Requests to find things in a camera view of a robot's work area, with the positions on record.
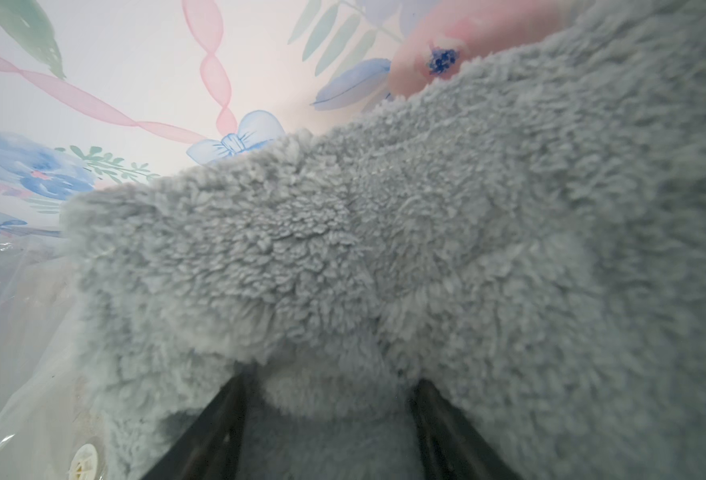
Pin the white round bag valve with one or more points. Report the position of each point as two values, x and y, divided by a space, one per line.
85 464

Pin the grey fleece blanket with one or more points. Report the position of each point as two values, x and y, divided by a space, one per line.
529 236

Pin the clear plastic vacuum bag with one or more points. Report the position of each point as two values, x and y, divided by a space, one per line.
44 414

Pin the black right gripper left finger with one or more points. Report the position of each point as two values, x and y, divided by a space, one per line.
210 447

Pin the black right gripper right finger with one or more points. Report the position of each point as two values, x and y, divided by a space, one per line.
450 447

